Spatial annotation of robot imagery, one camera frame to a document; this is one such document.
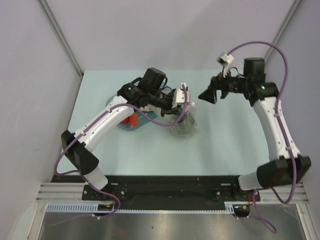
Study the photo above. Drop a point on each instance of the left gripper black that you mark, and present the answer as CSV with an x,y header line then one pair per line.
x,y
169,110

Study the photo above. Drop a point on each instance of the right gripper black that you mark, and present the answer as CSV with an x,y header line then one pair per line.
x,y
216,82

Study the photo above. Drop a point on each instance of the green striped melon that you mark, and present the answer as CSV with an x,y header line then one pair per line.
x,y
185,127

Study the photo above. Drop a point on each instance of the clear zip top bag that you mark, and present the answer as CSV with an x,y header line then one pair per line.
x,y
191,111

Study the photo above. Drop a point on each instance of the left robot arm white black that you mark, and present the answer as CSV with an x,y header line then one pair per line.
x,y
132,97

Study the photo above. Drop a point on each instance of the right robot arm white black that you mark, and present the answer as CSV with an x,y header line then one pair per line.
x,y
286,164

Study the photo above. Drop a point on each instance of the grey fish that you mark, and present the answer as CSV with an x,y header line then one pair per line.
x,y
147,108

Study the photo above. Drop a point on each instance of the teal plastic tray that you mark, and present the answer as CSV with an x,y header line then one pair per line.
x,y
142,120

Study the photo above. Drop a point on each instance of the red apple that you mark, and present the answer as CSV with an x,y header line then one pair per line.
x,y
125,121

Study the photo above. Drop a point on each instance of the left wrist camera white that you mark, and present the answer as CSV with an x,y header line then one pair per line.
x,y
181,95

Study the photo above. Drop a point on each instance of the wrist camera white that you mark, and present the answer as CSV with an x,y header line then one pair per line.
x,y
181,95
226,61

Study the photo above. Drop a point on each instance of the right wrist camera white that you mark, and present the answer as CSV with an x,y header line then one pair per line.
x,y
226,61

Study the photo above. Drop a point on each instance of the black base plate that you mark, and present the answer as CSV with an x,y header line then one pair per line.
x,y
169,192

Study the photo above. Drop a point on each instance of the right aluminium frame post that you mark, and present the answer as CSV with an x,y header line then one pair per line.
x,y
282,14

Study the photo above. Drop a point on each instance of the aluminium frame post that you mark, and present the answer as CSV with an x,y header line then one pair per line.
x,y
48,13
282,14

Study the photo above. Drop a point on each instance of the light blue cable duct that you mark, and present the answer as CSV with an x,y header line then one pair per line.
x,y
103,209

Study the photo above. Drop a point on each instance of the left aluminium frame post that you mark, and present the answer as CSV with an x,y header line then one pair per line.
x,y
48,13

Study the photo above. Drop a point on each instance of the aluminium rail front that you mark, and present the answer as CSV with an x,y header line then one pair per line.
x,y
72,192

